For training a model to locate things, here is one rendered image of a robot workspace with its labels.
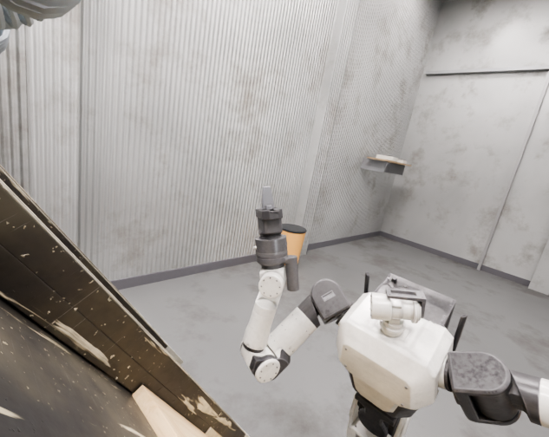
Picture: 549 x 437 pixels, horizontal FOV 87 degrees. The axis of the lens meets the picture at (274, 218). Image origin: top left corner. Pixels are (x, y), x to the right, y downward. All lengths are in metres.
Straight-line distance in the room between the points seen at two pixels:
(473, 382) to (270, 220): 0.58
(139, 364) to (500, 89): 7.71
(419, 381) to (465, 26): 8.02
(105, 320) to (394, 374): 0.66
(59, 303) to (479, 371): 0.80
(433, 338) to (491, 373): 0.13
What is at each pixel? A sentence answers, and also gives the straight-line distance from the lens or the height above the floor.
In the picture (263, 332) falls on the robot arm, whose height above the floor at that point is 1.25.
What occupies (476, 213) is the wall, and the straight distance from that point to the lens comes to 7.57.
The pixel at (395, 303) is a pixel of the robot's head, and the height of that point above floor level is 1.44.
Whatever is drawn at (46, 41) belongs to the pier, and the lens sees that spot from 2.92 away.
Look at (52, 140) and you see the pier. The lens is 2.90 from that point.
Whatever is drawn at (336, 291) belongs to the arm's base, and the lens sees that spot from 0.93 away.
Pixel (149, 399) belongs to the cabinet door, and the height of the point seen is 1.36.
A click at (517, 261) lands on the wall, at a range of 7.58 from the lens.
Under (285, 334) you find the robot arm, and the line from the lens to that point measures 0.94.
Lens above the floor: 1.75
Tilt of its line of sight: 14 degrees down
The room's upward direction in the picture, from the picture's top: 10 degrees clockwise
